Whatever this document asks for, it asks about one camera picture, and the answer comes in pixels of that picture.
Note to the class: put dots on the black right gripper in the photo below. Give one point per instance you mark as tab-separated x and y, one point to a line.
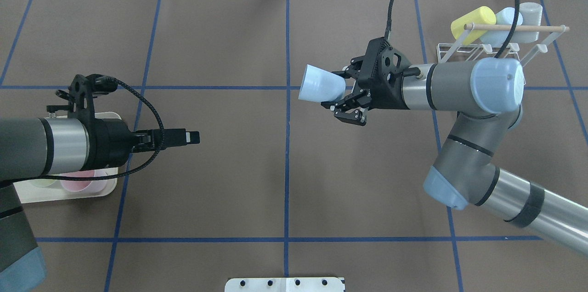
385	99

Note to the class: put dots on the cream plastic tray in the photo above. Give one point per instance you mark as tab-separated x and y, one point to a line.
47	159

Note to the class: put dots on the pink plastic cup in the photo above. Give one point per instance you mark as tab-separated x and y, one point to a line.
85	186

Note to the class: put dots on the grey plastic cup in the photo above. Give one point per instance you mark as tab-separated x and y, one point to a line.
531	15

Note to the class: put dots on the light blue plastic cup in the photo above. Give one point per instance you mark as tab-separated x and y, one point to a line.
319	85

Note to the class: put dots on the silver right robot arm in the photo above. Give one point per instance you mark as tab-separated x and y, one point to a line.
487	96

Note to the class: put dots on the cream white plastic cup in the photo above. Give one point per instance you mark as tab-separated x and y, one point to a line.
45	183

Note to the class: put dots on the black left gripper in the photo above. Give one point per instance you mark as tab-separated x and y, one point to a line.
109	143

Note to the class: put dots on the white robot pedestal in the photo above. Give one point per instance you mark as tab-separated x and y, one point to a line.
286	284

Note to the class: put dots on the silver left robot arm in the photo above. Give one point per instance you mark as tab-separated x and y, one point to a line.
22	263

